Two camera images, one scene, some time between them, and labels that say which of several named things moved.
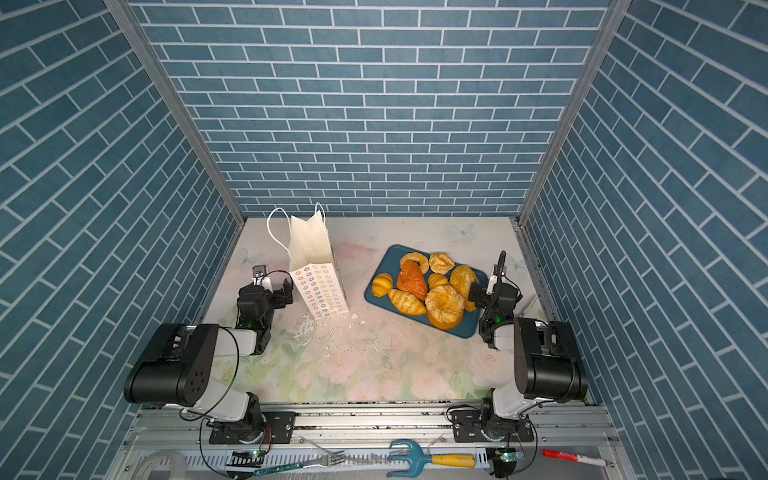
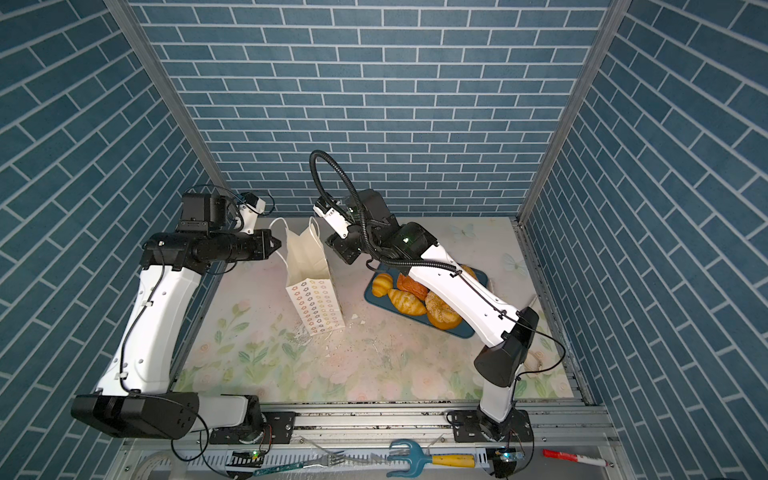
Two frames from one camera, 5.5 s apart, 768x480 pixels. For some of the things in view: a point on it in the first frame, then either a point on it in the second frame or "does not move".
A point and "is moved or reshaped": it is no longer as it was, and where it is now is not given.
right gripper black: [477, 288] -> [342, 246]
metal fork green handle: [328, 460] does not move
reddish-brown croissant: [410, 279] does not move
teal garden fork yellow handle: [416, 460] does not move
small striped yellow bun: [381, 284] does not move
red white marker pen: [598, 462] does not move
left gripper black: [279, 299] -> [261, 250]
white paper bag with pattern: [313, 264] is moved or reshaped
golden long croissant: [407, 303] does not move
